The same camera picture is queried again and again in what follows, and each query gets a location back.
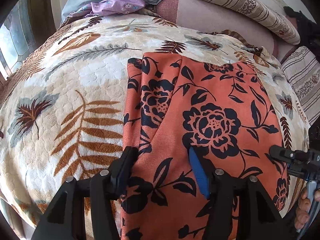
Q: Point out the right hand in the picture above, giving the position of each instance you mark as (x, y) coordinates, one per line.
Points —
(302, 215)

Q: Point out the stained glass window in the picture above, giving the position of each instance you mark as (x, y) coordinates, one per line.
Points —
(17, 40)

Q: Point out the leaf-patterned fleece blanket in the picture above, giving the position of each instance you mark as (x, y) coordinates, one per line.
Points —
(62, 113)

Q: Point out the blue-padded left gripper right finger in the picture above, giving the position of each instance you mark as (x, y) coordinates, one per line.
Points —
(240, 204)

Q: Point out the purple floral cloth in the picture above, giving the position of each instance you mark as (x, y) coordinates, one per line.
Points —
(109, 7)

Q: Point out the orange floral garment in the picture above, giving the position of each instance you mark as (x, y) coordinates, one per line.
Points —
(175, 103)

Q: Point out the striped floral bolster pillow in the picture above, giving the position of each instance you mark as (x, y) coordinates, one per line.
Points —
(265, 16)

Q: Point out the black object by pillow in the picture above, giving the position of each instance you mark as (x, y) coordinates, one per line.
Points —
(308, 31)

